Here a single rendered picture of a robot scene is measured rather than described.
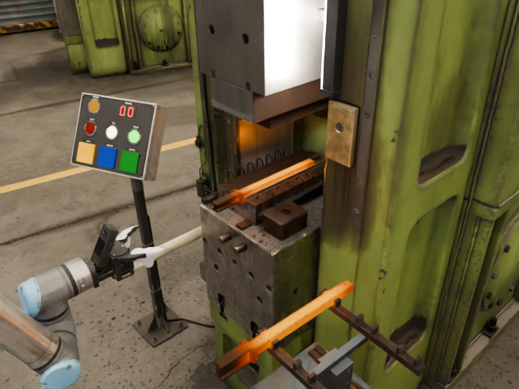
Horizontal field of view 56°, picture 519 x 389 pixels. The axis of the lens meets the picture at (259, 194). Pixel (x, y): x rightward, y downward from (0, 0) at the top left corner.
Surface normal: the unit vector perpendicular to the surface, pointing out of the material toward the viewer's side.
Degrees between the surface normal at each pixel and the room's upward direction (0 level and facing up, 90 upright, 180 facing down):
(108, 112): 60
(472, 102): 90
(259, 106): 90
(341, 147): 90
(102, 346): 0
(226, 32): 90
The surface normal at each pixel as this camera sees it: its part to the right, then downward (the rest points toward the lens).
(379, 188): -0.75, 0.36
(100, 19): 0.42, 0.47
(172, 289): -0.01, -0.85
